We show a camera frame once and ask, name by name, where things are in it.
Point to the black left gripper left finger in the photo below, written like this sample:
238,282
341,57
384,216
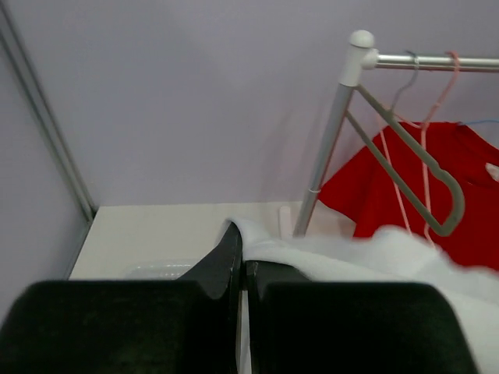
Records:
187,325

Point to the clear plastic basket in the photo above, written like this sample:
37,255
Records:
159,270

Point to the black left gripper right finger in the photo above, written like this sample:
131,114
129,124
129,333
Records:
304,326

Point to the metal clothes rack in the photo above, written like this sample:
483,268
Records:
360,56

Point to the grey hanger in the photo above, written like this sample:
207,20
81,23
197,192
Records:
409,165

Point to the light blue hanger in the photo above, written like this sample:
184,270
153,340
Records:
480,122

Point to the white t shirt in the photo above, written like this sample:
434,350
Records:
390,255

